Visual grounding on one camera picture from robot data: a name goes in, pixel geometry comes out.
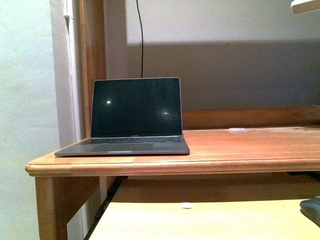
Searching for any dark grey computer mouse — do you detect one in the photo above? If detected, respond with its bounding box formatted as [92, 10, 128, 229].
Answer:
[299, 196, 320, 227]

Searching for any grey open laptop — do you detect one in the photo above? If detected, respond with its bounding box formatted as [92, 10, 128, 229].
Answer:
[55, 77, 190, 157]

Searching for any white round desk grommet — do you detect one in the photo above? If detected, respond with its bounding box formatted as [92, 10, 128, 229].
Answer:
[228, 127, 246, 132]

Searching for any white tray stopper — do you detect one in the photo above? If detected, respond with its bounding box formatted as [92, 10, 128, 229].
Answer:
[180, 202, 193, 209]

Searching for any wooden desk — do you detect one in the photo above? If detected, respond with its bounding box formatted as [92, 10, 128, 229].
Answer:
[24, 0, 320, 240]

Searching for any pull-out keyboard tray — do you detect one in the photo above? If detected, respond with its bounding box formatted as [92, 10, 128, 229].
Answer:
[91, 200, 320, 240]

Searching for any white lamp head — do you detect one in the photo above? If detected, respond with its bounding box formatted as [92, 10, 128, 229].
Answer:
[290, 0, 320, 15]

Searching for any black hanging cable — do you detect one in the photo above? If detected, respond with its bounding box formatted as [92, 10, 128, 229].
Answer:
[135, 0, 145, 79]

